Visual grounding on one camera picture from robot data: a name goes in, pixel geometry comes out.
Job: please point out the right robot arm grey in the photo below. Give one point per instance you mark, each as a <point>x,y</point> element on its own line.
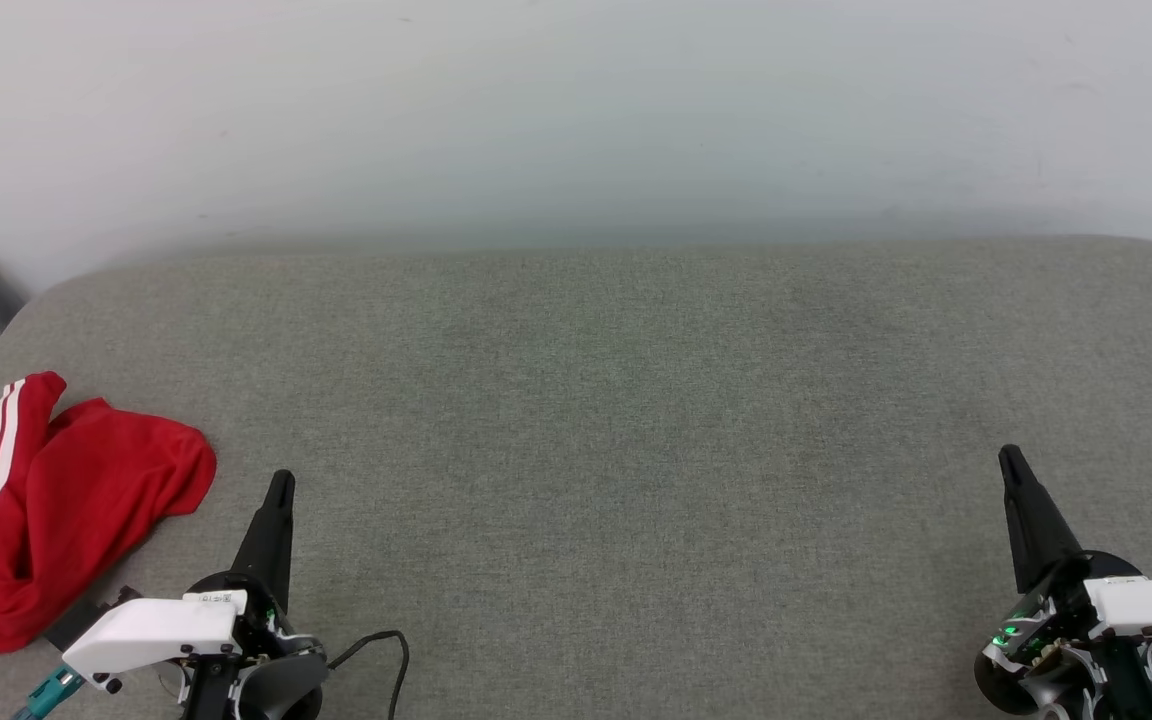
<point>1011,690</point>

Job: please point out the red shorts with white stripes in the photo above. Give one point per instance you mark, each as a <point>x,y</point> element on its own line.
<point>86,500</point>

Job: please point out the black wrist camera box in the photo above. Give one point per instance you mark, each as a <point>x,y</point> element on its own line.
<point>81,618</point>

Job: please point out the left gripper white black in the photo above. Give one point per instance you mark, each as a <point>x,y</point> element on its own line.
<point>156,625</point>

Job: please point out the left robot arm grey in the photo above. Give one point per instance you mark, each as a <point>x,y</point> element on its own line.
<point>281,688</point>

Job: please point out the grey fabric sofa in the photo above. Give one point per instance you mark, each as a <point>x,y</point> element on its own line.
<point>616,450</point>

